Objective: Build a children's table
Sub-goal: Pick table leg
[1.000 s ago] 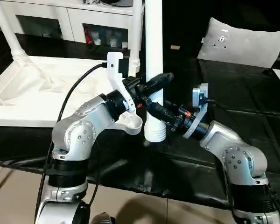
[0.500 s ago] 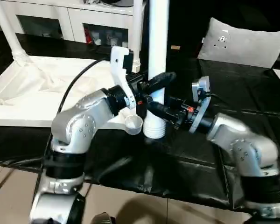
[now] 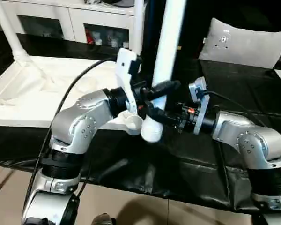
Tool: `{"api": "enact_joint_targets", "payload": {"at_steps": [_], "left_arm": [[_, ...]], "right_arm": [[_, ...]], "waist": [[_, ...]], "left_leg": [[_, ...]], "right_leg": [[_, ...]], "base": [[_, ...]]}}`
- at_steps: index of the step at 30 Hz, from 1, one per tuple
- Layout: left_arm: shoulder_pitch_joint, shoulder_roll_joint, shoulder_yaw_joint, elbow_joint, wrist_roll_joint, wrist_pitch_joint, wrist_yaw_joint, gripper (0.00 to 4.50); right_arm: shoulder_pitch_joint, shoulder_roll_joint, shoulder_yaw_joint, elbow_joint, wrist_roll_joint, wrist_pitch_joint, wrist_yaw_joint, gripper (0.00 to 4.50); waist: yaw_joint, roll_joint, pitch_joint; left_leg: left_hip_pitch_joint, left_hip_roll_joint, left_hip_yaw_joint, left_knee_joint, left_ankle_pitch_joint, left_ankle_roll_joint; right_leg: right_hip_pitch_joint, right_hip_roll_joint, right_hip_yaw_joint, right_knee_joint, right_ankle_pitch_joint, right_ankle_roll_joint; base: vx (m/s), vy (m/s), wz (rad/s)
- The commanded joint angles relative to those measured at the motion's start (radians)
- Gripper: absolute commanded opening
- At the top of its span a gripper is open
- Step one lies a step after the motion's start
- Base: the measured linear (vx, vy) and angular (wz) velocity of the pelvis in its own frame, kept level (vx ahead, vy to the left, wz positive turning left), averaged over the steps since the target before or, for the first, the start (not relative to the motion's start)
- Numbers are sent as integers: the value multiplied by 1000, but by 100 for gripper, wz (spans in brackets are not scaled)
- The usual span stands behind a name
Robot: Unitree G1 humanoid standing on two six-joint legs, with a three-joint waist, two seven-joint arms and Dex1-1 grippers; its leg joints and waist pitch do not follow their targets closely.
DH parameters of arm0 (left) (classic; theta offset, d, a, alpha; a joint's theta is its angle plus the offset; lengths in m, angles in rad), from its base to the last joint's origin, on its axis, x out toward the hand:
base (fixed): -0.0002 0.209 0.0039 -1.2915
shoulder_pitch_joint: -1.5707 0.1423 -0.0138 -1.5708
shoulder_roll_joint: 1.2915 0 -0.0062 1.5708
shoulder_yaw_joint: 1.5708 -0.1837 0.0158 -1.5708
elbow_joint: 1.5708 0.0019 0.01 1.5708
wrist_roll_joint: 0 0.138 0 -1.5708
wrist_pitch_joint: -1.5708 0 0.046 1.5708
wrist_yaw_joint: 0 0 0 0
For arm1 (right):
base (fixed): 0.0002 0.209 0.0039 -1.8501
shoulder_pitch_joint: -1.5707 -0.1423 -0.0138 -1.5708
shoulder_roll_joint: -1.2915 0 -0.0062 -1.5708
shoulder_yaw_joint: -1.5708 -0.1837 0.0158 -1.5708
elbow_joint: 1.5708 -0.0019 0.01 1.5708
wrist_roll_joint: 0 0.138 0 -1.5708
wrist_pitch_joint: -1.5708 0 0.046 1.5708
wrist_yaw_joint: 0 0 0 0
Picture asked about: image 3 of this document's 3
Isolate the white plastic table leg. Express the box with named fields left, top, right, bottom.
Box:
left=131, top=0, right=147, bottom=57
left=140, top=0, right=188, bottom=143
left=0, top=0, right=32, bottom=65

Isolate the white plastic table top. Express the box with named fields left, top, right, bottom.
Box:
left=0, top=55, right=144, bottom=137

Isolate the black work mat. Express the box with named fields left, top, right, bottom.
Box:
left=0, top=30, right=281, bottom=217

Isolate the grey bag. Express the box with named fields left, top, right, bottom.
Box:
left=103, top=0, right=134, bottom=6

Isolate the white cabinet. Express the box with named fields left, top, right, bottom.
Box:
left=0, top=0, right=146, bottom=53

